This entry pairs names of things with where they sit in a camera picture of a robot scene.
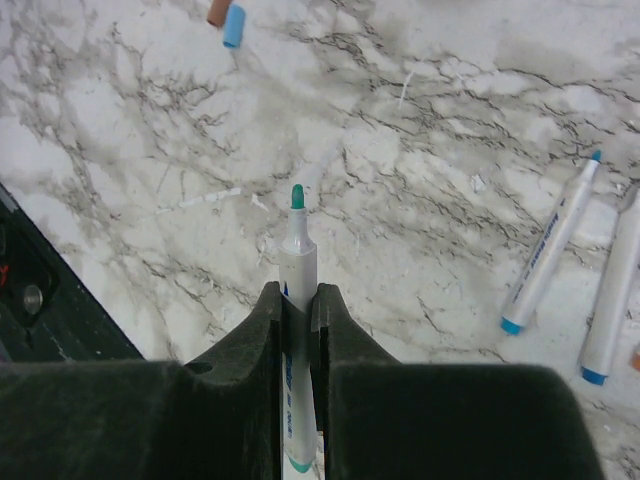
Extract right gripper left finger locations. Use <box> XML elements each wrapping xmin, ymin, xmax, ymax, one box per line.
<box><xmin>1</xmin><ymin>282</ymin><xmax>282</xmax><ymax>479</ymax></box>

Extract teal cap marker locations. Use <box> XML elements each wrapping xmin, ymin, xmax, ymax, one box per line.
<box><xmin>279</xmin><ymin>184</ymin><xmax>318</xmax><ymax>473</ymax></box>

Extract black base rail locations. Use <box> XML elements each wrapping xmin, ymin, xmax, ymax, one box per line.
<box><xmin>1</xmin><ymin>188</ymin><xmax>143</xmax><ymax>363</ymax></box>

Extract light blue marker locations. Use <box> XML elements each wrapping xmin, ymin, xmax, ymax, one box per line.
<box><xmin>500</xmin><ymin>150</ymin><xmax>602</xmax><ymax>335</ymax></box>

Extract light blue pen cap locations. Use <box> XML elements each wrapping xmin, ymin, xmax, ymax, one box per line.
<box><xmin>223</xmin><ymin>3</ymin><xmax>246</xmax><ymax>49</ymax></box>

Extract brown pen cap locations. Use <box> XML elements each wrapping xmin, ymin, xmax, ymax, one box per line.
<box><xmin>206</xmin><ymin>0</ymin><xmax>233</xmax><ymax>28</ymax></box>

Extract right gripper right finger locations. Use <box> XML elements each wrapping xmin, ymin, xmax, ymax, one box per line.
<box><xmin>312</xmin><ymin>284</ymin><xmax>604</xmax><ymax>479</ymax></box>

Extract brown cap marker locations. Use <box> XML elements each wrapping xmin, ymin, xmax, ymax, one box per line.
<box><xmin>629</xmin><ymin>344</ymin><xmax>640</xmax><ymax>371</ymax></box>

